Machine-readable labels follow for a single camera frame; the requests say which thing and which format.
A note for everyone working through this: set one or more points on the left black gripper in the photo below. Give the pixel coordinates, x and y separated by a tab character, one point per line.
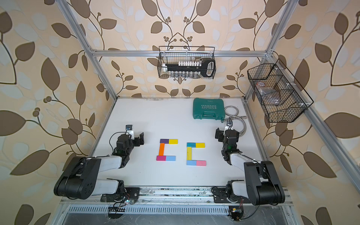
136	140

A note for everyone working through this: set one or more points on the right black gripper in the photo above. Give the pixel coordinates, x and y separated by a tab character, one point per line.
220	135

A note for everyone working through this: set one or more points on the small yellow block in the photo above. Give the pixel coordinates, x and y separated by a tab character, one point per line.
200	145

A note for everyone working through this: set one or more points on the purple block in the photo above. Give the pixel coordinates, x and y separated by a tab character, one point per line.
165	141

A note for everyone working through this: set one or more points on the orange block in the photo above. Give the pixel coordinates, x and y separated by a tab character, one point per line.
161	149

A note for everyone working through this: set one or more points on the magenta block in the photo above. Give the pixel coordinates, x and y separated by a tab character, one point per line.
161	158

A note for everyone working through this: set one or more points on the teal block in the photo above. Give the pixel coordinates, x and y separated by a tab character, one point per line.
191	144

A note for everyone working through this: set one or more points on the large yellow block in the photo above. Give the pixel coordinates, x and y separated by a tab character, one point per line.
173	141

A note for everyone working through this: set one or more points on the long yellow block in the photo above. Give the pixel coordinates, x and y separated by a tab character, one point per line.
189	153

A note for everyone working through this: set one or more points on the light blue block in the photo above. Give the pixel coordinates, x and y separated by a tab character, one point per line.
191	162
171	158

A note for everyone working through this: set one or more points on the pink block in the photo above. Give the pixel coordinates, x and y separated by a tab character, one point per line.
201	163

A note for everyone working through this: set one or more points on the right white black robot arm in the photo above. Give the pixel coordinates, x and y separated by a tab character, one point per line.
261	185

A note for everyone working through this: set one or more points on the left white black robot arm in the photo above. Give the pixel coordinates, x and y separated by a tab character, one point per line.
80	178

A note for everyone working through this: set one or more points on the green plastic tool case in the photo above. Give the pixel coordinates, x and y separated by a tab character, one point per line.
212	109

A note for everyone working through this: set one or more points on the plastic bag in basket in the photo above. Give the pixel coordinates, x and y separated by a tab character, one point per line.
268	95

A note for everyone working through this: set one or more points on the black white tool in basket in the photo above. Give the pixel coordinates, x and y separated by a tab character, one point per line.
202	69

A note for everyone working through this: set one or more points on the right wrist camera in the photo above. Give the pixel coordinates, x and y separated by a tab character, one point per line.
228	124

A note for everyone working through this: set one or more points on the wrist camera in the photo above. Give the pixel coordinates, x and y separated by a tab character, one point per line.
130	131
228	124

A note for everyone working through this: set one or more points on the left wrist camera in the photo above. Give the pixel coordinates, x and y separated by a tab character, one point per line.
130	131

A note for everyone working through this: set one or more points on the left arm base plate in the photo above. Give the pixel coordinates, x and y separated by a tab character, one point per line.
123	195

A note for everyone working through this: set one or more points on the aluminium frame rail front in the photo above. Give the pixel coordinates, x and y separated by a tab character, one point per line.
164	195

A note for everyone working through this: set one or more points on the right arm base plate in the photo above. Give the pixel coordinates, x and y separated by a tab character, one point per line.
224	195

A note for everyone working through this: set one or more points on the black wire basket right wall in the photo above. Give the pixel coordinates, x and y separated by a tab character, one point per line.
280	94

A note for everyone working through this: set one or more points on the black wire basket wall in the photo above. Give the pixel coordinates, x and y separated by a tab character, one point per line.
171	54
280	94

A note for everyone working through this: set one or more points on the black wire basket back wall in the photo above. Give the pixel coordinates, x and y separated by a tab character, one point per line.
171	54

